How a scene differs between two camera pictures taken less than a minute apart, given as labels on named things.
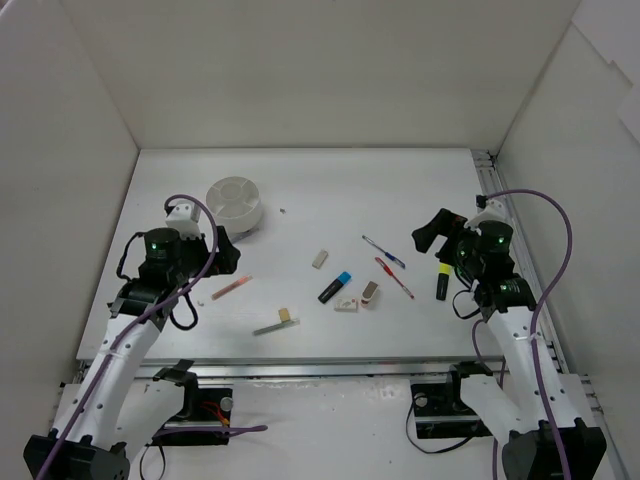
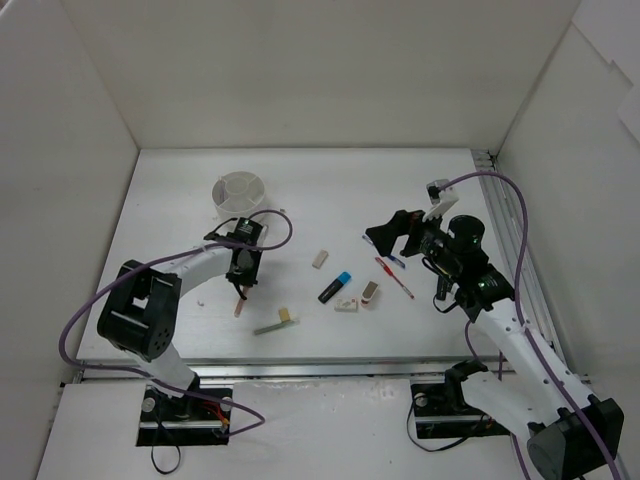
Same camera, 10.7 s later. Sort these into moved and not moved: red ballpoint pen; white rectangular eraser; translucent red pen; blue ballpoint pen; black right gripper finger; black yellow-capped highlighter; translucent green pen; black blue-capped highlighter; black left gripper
Moved: translucent red pen; black right gripper finger; black left gripper
Not moved: red ballpoint pen; translucent green pen; black yellow-capped highlighter; black blue-capped highlighter; white rectangular eraser; blue ballpoint pen
